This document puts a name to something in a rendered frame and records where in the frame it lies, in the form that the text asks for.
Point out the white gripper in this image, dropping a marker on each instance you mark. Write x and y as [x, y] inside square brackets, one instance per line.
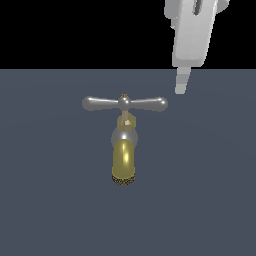
[191, 33]

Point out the brass faucet spout body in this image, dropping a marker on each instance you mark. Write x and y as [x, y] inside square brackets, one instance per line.
[124, 150]

